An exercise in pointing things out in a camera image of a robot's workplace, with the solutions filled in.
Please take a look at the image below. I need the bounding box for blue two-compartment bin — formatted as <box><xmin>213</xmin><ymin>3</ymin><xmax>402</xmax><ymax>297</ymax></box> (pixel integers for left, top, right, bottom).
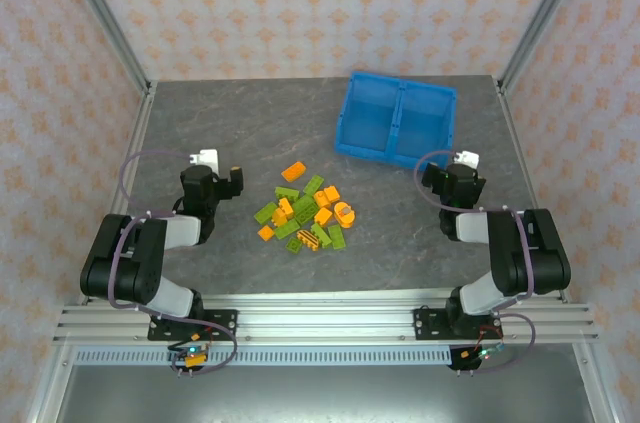
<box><xmin>333</xmin><ymin>71</ymin><xmax>459</xmax><ymax>170</ymax></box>

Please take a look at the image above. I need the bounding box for small circuit board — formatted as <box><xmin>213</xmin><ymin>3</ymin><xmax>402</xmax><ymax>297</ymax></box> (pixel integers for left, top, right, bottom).
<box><xmin>457</xmin><ymin>342</ymin><xmax>507</xmax><ymax>373</ymax></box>
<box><xmin>168</xmin><ymin>342</ymin><xmax>210</xmax><ymax>375</ymax></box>

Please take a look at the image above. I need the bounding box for grey metal panel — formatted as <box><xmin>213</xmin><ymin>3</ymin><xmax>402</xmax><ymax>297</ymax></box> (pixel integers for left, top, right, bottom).
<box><xmin>54</xmin><ymin>365</ymin><xmax>596</xmax><ymax>423</ymax></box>

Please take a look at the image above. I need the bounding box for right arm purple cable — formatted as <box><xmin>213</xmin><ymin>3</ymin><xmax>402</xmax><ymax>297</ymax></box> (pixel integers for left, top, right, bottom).
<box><xmin>413</xmin><ymin>150</ymin><xmax>537</xmax><ymax>375</ymax></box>

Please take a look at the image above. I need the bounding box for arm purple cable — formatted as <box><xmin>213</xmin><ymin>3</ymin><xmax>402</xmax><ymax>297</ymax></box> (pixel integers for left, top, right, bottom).
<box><xmin>413</xmin><ymin>150</ymin><xmax>537</xmax><ymax>375</ymax></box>
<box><xmin>108</xmin><ymin>150</ymin><xmax>239</xmax><ymax>377</ymax></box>

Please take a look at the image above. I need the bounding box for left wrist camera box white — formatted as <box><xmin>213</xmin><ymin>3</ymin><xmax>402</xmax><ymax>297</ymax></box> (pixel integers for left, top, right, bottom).
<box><xmin>191</xmin><ymin>148</ymin><xmax>221</xmax><ymax>175</ymax></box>

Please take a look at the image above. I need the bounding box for aluminium table side rail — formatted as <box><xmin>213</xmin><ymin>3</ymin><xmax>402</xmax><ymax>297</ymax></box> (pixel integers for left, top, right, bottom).
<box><xmin>77</xmin><ymin>81</ymin><xmax>159</xmax><ymax>307</ymax></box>
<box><xmin>494</xmin><ymin>78</ymin><xmax>571</xmax><ymax>304</ymax></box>

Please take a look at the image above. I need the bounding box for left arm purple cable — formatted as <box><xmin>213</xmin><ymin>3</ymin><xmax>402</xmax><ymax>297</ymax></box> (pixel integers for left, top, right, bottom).
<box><xmin>108</xmin><ymin>150</ymin><xmax>239</xmax><ymax>377</ymax></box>

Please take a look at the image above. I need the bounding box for wide aluminium base rail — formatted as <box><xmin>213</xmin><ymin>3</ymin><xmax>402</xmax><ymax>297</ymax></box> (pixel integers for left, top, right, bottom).
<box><xmin>52</xmin><ymin>294</ymin><xmax>600</xmax><ymax>344</ymax></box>

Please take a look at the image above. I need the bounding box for slotted grey cable duct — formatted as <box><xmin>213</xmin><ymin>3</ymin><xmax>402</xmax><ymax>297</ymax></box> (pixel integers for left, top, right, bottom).
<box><xmin>74</xmin><ymin>346</ymin><xmax>454</xmax><ymax>368</ymax></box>

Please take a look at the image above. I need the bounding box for aluminium frame post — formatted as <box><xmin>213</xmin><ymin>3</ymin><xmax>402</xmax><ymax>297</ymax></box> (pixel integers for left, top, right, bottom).
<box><xmin>497</xmin><ymin>0</ymin><xmax>597</xmax><ymax>94</ymax></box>
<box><xmin>53</xmin><ymin>0</ymin><xmax>153</xmax><ymax>97</ymax></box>

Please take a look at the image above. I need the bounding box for aluminium frame leg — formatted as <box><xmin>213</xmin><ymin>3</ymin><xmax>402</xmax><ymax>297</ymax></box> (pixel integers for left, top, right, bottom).
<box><xmin>27</xmin><ymin>342</ymin><xmax>76</xmax><ymax>423</ymax></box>
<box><xmin>572</xmin><ymin>342</ymin><xmax>620</xmax><ymax>423</ymax></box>

